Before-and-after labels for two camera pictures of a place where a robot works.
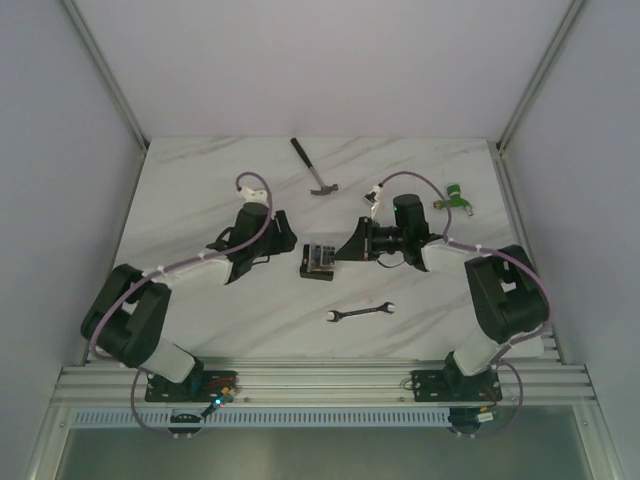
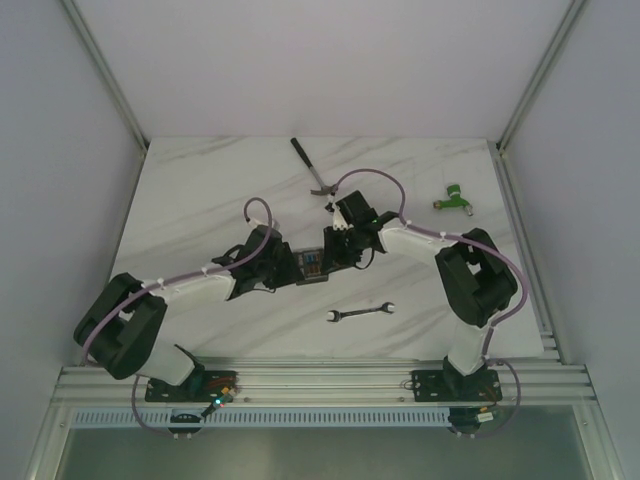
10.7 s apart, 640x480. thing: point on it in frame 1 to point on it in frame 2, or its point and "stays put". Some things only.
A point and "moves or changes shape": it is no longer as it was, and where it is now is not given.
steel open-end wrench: [383, 308] stays put
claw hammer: [325, 189] stays put
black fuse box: [318, 262] moves or changes shape
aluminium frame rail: [83, 34] stays put
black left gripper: [279, 232] to [288, 265]
